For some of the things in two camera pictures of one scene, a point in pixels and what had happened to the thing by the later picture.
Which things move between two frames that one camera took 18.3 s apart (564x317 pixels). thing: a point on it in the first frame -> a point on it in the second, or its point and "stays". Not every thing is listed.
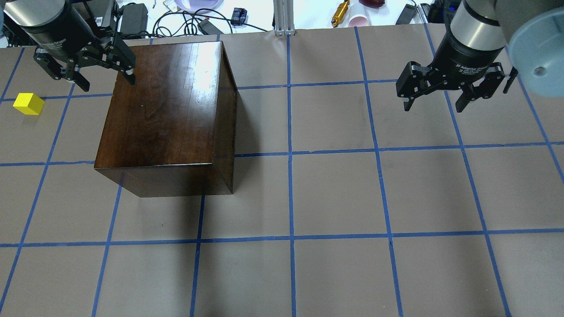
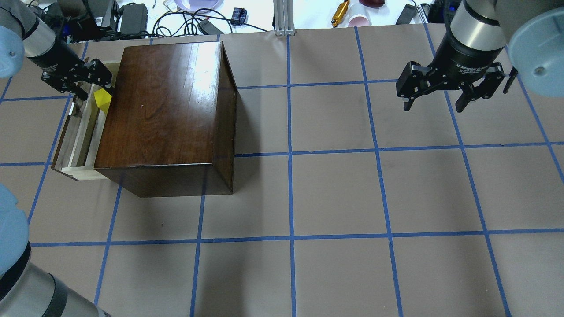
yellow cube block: [29, 104] -> [103, 99]
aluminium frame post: [283, 17] stays
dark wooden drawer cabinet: [168, 127] stays
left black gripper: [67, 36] -> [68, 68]
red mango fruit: [372, 3] stays
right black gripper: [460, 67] stays
